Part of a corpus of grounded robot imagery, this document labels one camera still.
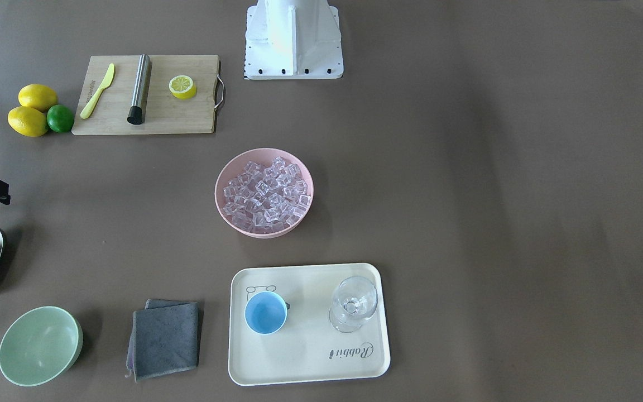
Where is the light blue cup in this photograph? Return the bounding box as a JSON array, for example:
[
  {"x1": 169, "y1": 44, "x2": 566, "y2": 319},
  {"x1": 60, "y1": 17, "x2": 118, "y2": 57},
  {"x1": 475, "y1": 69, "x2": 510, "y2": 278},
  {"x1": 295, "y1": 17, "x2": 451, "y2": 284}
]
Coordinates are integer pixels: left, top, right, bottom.
[{"x1": 244, "y1": 291, "x2": 289, "y2": 335}]

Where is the green bowl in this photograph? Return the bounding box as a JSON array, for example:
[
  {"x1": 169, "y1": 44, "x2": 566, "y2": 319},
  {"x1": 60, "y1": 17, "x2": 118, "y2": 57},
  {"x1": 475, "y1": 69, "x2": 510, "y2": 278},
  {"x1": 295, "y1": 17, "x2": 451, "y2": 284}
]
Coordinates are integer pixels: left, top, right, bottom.
[{"x1": 0, "y1": 306, "x2": 83, "y2": 387}]

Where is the yellow plastic knife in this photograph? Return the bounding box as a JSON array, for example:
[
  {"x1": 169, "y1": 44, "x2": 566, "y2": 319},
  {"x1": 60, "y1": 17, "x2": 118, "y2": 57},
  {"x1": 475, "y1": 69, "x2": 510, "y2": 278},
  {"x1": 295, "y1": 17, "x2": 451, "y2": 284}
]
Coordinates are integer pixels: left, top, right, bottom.
[{"x1": 79, "y1": 63, "x2": 115, "y2": 119}]

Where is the steel muddler black tip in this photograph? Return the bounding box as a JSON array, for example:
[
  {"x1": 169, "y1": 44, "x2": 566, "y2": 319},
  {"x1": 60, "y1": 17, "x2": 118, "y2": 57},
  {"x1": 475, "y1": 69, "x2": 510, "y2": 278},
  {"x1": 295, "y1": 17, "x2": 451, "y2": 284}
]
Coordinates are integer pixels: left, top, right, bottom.
[{"x1": 127, "y1": 54, "x2": 152, "y2": 125}]

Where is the half lemon slice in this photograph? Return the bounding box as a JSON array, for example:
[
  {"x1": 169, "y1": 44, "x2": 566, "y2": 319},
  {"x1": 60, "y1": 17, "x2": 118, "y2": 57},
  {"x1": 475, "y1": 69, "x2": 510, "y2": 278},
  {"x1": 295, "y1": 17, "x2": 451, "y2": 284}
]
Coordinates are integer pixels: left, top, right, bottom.
[{"x1": 169, "y1": 75, "x2": 197, "y2": 99}]

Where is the cream serving tray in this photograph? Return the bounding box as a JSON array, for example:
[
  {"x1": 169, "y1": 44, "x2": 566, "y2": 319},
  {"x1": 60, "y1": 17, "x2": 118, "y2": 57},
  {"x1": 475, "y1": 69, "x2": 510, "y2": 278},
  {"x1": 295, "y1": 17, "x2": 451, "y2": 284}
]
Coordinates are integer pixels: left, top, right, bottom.
[{"x1": 229, "y1": 262, "x2": 391, "y2": 386}]

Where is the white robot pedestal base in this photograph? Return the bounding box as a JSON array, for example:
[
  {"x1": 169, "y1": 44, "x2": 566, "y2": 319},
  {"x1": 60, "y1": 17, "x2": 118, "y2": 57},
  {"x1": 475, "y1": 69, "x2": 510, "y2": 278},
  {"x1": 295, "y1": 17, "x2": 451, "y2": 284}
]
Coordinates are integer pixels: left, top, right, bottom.
[{"x1": 243, "y1": 1, "x2": 344, "y2": 80}]

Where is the clear wine glass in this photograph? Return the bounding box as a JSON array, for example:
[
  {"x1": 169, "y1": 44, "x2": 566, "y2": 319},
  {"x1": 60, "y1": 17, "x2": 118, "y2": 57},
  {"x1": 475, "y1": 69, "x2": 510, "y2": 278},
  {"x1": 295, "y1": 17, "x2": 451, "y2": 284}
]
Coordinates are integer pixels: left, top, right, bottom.
[{"x1": 329, "y1": 276, "x2": 378, "y2": 333}]

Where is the green lime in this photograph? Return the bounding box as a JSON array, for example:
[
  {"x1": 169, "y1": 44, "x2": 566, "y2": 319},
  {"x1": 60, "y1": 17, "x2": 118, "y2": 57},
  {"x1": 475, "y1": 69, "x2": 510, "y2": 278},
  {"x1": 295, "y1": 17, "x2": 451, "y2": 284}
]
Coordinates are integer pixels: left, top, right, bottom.
[{"x1": 46, "y1": 104, "x2": 75, "y2": 133}]

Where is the bamboo cutting board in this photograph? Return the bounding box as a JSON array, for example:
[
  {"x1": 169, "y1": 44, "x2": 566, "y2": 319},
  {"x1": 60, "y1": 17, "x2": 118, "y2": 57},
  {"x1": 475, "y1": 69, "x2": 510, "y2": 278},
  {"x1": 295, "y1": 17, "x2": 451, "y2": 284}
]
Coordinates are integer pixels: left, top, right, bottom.
[{"x1": 72, "y1": 54, "x2": 224, "y2": 136}]

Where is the pink bowl of ice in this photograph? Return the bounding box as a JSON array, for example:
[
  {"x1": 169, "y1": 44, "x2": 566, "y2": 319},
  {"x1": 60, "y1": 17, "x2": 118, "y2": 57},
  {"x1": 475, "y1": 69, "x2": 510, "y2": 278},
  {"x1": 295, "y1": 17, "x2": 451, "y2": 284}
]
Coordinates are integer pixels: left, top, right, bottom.
[{"x1": 214, "y1": 148, "x2": 314, "y2": 238}]

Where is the yellow lemon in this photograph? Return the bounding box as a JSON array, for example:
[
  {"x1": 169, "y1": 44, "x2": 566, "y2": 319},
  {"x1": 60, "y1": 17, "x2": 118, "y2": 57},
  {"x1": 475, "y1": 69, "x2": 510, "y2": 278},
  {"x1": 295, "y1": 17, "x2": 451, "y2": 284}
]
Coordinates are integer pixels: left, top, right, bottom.
[
  {"x1": 17, "y1": 84, "x2": 59, "y2": 113},
  {"x1": 7, "y1": 106, "x2": 49, "y2": 137}
]

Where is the grey folded cloth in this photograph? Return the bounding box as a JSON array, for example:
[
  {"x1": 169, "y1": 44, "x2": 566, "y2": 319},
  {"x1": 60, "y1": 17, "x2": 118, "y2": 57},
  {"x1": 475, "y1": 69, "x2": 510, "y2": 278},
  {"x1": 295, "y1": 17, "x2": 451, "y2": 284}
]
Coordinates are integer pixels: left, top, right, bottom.
[{"x1": 127, "y1": 299, "x2": 199, "y2": 382}]

